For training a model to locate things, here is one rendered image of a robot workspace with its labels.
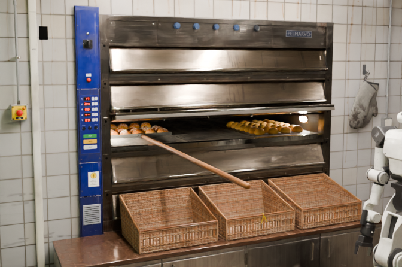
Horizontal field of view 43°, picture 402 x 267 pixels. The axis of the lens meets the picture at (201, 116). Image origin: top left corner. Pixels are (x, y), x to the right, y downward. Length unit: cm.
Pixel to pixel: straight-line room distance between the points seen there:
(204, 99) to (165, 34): 56
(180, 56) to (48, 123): 104
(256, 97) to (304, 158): 69
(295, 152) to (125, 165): 143
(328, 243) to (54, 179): 200
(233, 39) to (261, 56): 28
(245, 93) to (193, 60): 50
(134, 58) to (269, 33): 111
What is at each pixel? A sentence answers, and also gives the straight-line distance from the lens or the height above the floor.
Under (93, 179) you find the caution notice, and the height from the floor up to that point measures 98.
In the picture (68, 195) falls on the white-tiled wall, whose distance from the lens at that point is 363.
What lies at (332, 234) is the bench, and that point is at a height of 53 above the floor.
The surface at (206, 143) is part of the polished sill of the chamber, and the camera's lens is 384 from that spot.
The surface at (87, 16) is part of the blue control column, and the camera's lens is 352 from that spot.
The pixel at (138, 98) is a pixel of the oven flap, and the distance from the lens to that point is 362.
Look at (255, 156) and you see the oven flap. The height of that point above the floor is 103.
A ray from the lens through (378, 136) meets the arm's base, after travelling 339.
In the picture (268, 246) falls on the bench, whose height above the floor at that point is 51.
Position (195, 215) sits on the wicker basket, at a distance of 378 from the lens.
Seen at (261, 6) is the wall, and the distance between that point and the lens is 402.
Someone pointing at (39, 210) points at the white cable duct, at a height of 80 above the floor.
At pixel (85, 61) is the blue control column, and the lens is 350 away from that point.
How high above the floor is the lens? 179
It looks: 6 degrees down
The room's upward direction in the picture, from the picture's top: straight up
